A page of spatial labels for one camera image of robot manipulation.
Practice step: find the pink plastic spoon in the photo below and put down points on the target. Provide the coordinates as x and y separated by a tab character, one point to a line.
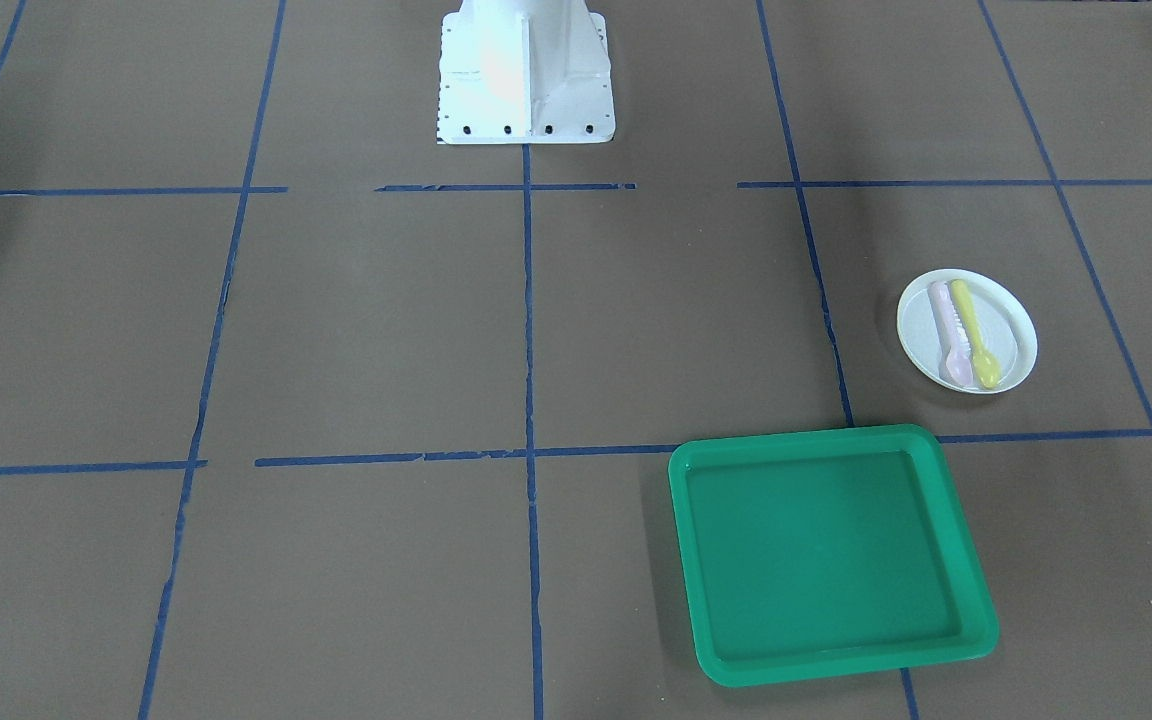
956	355

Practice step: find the green plastic tray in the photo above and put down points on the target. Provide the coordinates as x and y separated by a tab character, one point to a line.
826	553

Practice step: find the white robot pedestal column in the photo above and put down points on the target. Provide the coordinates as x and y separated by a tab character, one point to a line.
515	72

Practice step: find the white round plate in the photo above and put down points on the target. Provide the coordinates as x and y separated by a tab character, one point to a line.
1006	325

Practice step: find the yellow plastic spoon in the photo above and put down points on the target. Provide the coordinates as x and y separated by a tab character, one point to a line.
985	365

